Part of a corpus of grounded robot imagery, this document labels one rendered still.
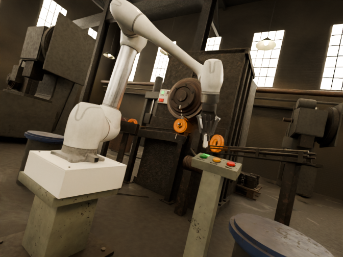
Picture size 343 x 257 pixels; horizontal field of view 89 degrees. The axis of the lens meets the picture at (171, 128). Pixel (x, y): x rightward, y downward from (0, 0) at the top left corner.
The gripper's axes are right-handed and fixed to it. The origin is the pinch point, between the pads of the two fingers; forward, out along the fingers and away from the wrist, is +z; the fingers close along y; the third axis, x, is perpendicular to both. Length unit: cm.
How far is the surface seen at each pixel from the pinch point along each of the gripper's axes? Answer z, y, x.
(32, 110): 19, 296, -19
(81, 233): 42, 38, 51
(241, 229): 15.9, -27.9, 33.2
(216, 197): 24.3, -12.1, 9.5
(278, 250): 15, -38, 36
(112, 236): 61, 41, 33
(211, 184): 19.4, -8.3, 8.0
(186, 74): -41, 76, -109
